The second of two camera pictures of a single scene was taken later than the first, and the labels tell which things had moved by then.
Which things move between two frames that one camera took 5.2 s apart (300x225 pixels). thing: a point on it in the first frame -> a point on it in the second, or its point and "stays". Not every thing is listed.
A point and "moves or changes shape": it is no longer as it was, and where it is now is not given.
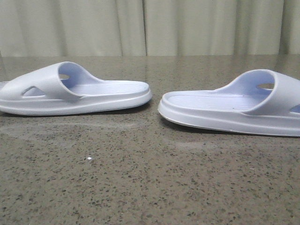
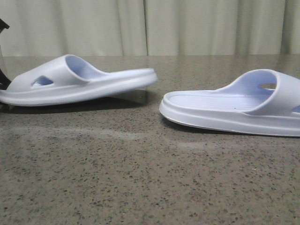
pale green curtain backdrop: x=113 y=28 stays
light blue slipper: x=64 y=88 moves or changes shape
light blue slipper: x=257 y=101 stays
